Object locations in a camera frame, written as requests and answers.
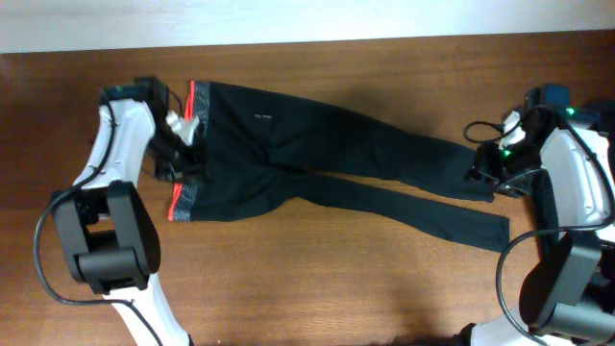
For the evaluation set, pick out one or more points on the black leggings red waistband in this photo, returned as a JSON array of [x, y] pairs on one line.
[[261, 148]]

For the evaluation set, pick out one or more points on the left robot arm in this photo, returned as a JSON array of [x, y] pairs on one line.
[[108, 238]]

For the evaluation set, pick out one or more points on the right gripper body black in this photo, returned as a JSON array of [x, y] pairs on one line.
[[506, 167]]

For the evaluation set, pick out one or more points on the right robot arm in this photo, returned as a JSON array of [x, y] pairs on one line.
[[568, 297]]

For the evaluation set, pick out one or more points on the dark clothes pile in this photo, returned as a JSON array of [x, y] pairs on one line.
[[569, 191]]

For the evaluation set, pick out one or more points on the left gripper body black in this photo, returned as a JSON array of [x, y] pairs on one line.
[[175, 160]]

